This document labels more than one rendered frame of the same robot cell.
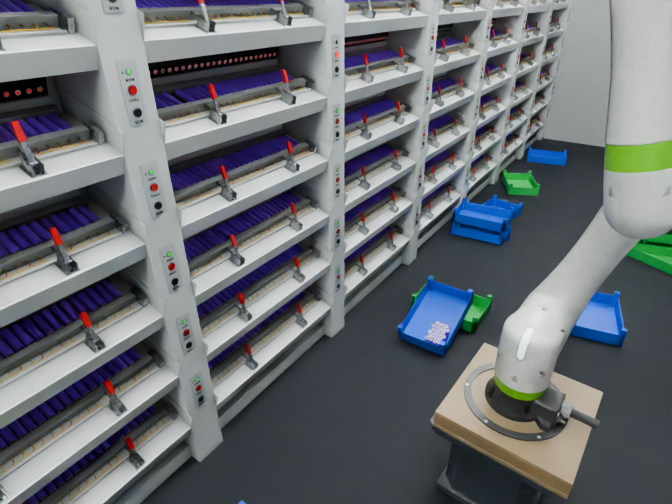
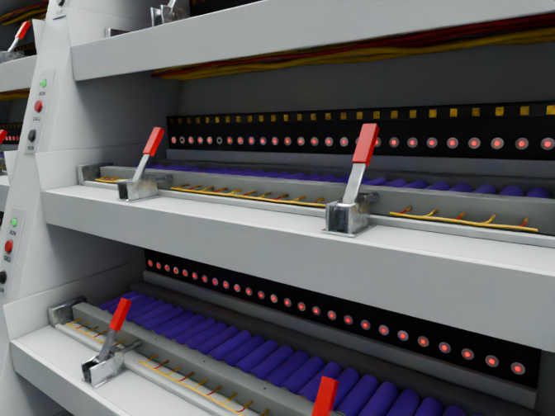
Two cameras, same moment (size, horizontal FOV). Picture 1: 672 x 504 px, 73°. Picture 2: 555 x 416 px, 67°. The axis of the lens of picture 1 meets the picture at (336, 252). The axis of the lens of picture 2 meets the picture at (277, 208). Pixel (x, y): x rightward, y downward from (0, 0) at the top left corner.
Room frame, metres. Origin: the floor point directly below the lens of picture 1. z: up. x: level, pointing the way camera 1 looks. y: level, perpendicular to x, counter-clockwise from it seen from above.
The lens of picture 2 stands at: (1.29, -0.19, 0.96)
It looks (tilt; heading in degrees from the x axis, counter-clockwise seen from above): 3 degrees up; 91
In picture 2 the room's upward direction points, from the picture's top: 10 degrees clockwise
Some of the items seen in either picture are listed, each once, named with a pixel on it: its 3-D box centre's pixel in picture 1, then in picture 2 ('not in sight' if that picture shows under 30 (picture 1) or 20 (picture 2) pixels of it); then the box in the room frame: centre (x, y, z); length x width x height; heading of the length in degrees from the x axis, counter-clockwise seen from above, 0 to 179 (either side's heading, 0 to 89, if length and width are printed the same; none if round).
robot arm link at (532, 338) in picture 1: (528, 350); not in sight; (0.83, -0.47, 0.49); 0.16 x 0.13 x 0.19; 141
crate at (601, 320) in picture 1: (594, 312); not in sight; (1.56, -1.11, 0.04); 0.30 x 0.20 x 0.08; 156
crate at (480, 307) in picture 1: (450, 302); not in sight; (1.64, -0.51, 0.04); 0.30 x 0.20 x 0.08; 55
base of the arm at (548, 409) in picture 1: (539, 401); not in sight; (0.79, -0.50, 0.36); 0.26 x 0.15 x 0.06; 51
